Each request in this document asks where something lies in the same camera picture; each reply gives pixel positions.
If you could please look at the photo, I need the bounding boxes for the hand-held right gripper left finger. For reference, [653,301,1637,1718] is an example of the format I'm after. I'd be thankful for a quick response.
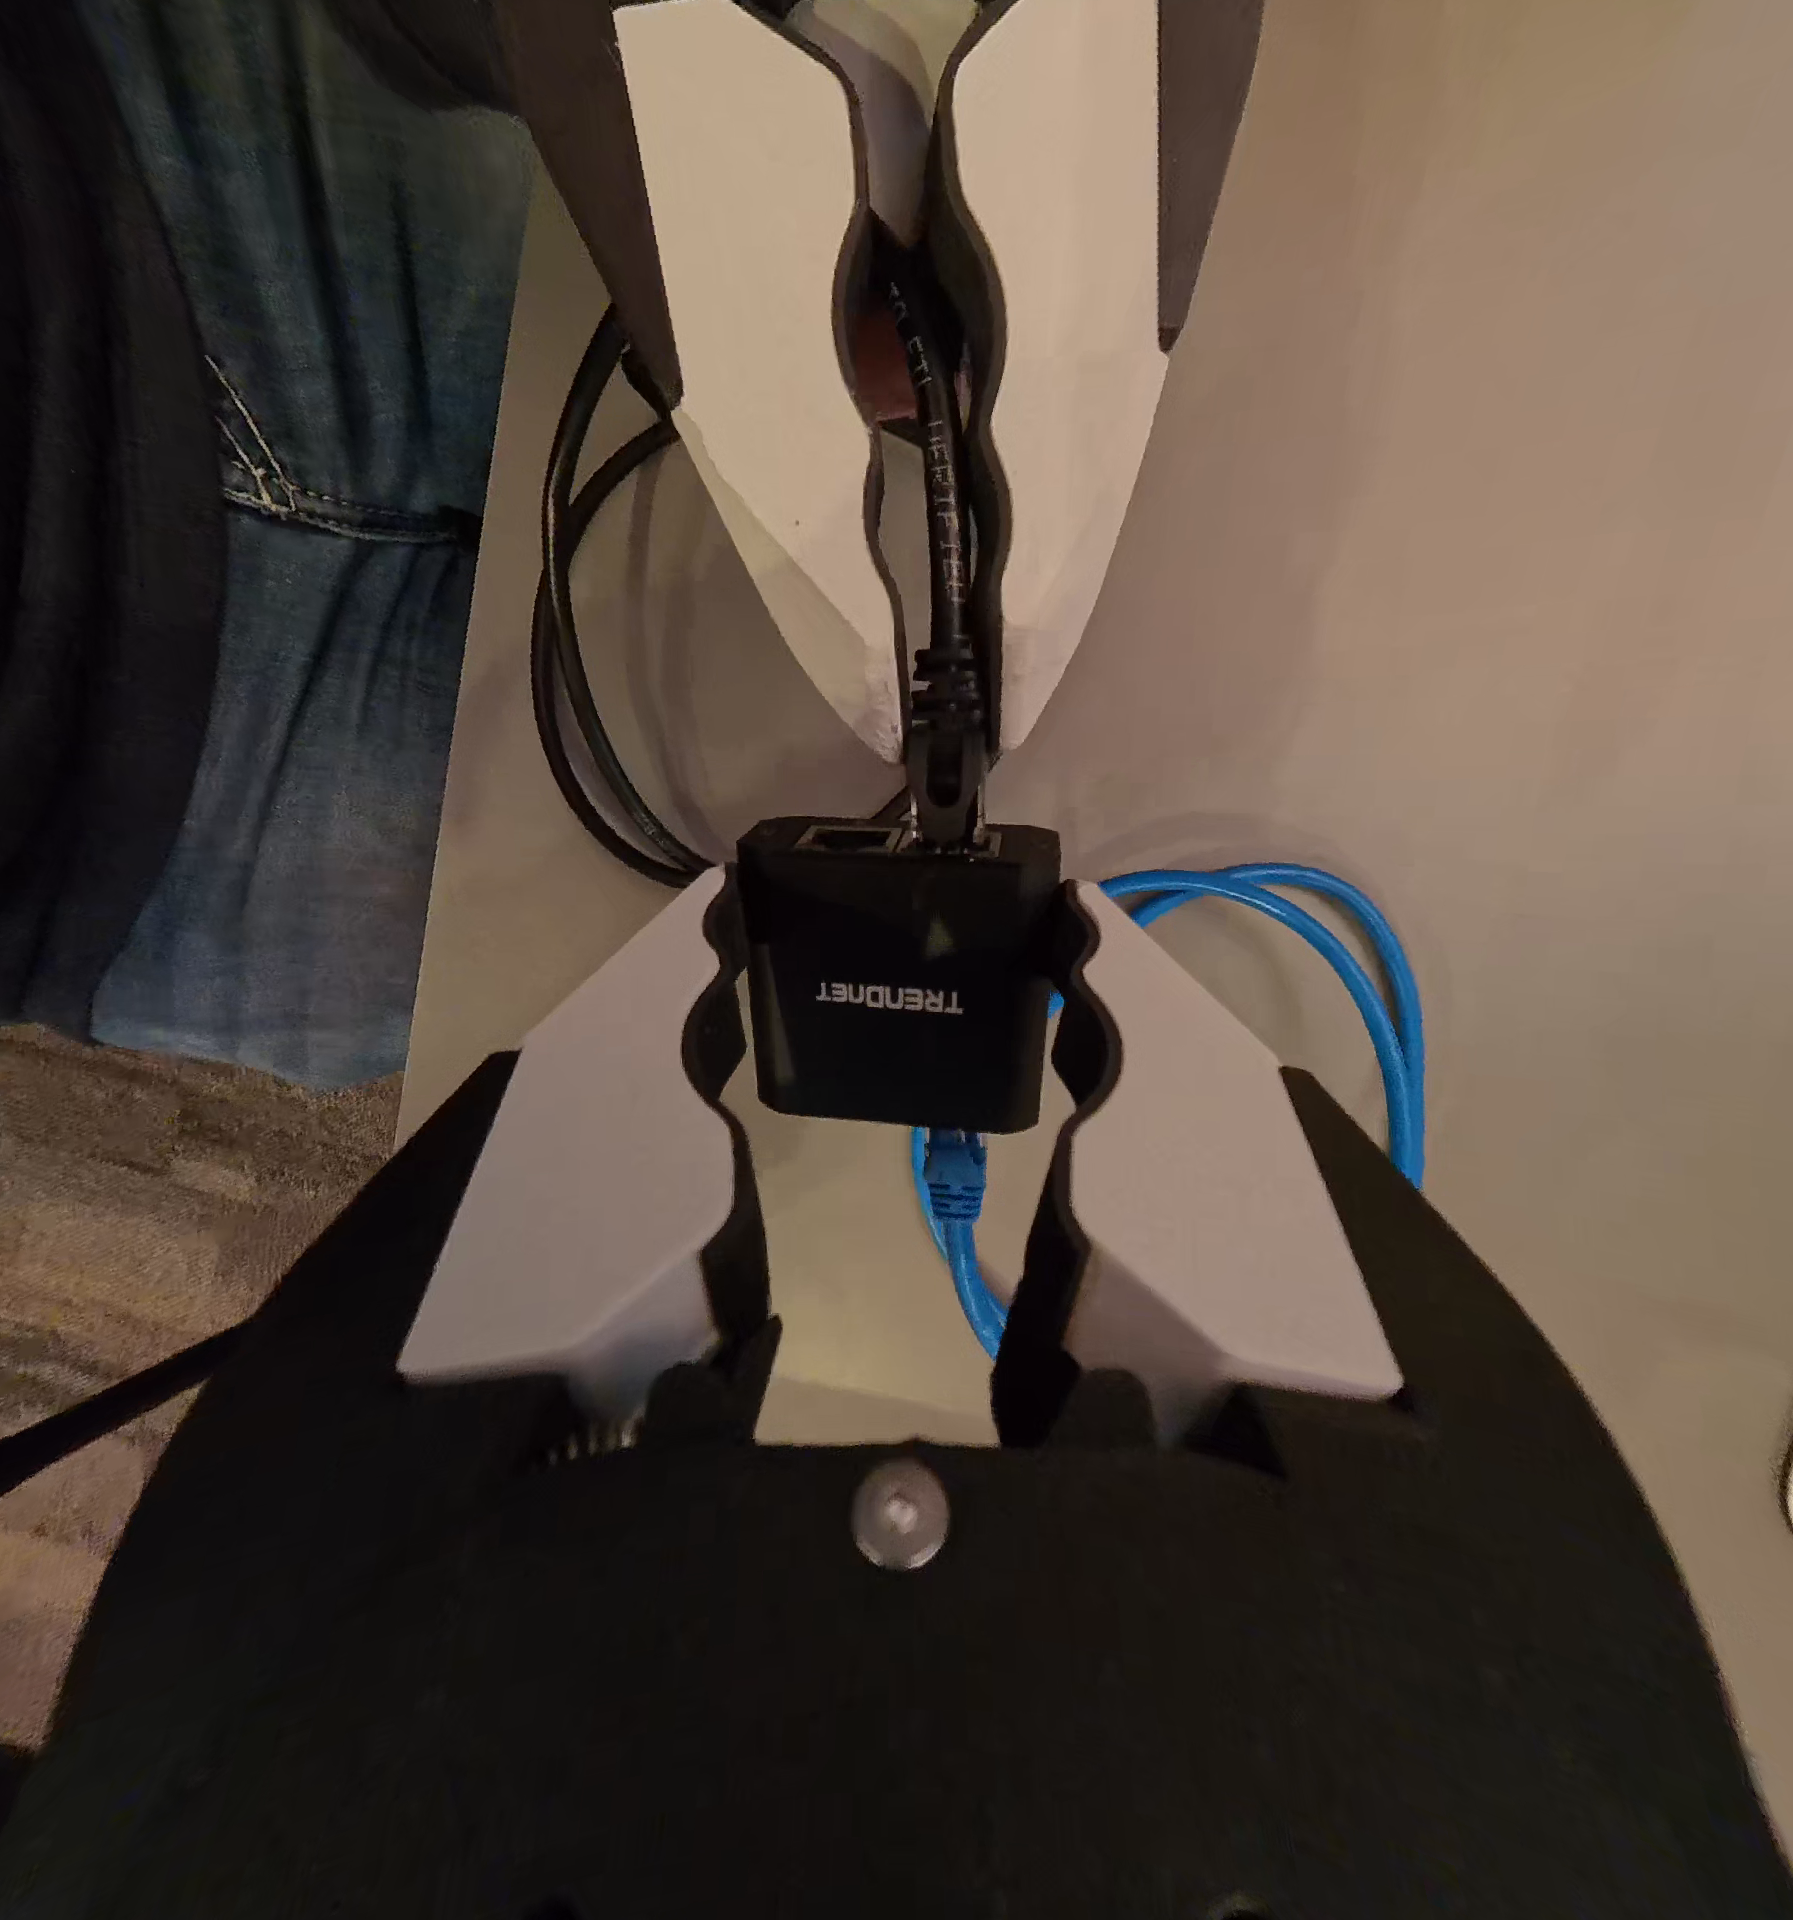
[392,867,776,1419]

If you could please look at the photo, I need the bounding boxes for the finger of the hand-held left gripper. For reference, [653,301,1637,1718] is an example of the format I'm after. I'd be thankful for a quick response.
[615,0,905,759]
[928,0,1171,753]

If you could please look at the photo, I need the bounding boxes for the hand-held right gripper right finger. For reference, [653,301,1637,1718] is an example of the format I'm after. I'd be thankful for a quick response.
[993,876,1404,1448]

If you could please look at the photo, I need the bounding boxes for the blue ethernet cable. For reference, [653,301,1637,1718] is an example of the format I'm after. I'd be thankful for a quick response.
[910,862,1425,1359]

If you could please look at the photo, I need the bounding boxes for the black network adapter box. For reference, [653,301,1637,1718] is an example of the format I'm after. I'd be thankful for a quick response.
[735,816,1064,1127]

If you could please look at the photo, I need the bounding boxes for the black ethernet cable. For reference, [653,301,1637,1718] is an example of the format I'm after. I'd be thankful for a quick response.
[530,247,1005,888]

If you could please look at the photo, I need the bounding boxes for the person's blue jeans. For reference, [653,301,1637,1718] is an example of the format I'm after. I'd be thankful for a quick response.
[84,0,538,1085]

